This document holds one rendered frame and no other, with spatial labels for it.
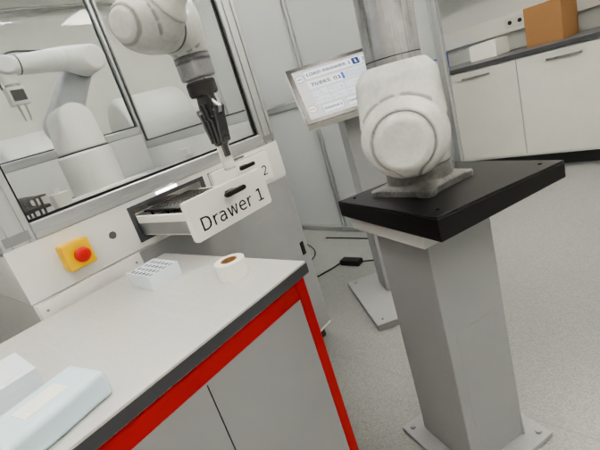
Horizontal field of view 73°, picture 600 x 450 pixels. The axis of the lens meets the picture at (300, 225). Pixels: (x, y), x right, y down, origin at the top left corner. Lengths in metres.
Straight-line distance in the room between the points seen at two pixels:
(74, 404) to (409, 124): 0.65
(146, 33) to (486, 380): 1.15
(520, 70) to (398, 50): 2.94
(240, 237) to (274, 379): 0.77
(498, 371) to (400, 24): 0.91
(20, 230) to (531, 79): 3.36
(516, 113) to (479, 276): 2.75
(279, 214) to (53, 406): 1.19
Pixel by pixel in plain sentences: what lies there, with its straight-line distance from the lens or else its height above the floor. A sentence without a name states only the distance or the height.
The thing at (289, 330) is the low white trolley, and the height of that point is 0.64.
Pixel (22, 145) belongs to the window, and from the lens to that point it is 1.26.
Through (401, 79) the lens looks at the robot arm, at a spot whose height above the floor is 1.07.
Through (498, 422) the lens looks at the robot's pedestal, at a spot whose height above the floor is 0.11.
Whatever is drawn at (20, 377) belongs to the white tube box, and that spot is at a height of 0.81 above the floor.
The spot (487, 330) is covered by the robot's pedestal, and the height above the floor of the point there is 0.41.
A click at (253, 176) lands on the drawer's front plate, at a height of 0.91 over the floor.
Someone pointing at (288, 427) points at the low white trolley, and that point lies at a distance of 0.96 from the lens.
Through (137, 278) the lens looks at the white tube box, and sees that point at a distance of 1.10.
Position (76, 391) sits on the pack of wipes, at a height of 0.80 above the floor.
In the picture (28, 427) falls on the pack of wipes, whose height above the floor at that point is 0.80.
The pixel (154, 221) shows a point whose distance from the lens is 1.25.
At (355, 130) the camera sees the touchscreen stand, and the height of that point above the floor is 0.87.
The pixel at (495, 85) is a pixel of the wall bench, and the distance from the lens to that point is 3.76.
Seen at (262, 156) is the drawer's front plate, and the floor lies 0.91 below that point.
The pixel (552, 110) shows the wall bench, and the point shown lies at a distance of 3.69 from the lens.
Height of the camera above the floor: 1.10
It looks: 17 degrees down
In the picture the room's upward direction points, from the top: 17 degrees counter-clockwise
